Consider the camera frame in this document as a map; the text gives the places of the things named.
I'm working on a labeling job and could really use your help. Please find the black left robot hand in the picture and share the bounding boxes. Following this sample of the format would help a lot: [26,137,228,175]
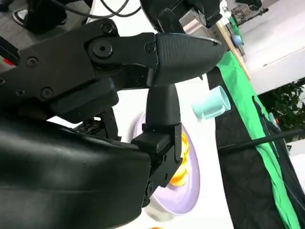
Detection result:
[139,0,224,33]

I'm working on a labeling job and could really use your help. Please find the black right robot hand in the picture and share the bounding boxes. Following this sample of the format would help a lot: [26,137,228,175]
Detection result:
[0,18,226,229]

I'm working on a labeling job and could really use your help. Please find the wooden-edged background table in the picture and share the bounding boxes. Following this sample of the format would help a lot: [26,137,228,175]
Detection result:
[215,18,251,82]

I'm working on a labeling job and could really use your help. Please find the small blue object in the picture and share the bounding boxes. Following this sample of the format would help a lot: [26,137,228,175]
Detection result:
[233,34,244,48]

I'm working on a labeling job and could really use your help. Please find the green cloth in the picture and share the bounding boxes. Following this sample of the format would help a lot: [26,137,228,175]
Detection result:
[215,13,302,229]

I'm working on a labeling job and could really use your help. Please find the pale green mug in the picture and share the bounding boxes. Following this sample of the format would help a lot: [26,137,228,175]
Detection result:
[191,86,232,120]

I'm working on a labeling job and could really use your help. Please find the lilac plate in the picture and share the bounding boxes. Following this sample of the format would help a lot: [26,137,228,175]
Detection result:
[132,111,201,216]

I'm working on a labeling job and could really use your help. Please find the person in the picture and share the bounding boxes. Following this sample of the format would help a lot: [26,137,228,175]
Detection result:
[0,0,69,34]

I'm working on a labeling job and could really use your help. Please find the green potted plant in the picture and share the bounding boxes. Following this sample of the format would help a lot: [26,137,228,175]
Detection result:
[258,80,305,137]

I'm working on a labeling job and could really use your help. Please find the black rod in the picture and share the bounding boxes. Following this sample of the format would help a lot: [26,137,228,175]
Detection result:
[217,129,305,152]

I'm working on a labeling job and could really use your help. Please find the black backdrop cloth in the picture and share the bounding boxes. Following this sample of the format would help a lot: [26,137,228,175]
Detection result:
[206,66,305,229]

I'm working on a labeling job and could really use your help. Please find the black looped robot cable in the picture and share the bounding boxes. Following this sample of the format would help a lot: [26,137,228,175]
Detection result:
[63,0,143,19]

